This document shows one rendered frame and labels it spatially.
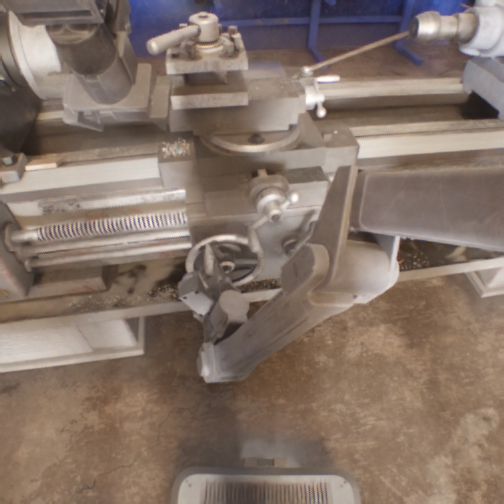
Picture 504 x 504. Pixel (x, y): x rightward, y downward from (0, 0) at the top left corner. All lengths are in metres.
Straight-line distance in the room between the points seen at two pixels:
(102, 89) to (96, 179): 0.60
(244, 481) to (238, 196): 0.78
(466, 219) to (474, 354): 1.58
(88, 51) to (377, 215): 0.33
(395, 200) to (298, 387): 1.27
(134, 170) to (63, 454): 1.04
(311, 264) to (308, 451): 1.16
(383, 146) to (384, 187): 0.83
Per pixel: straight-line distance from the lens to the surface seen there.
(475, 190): 0.28
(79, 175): 1.08
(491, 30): 1.38
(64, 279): 1.34
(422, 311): 1.86
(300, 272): 0.37
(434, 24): 1.29
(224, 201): 0.89
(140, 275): 1.34
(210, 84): 0.88
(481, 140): 1.34
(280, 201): 0.84
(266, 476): 1.17
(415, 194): 0.31
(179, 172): 1.00
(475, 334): 1.90
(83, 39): 0.43
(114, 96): 0.50
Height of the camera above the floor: 1.42
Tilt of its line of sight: 48 degrees down
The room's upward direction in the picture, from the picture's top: straight up
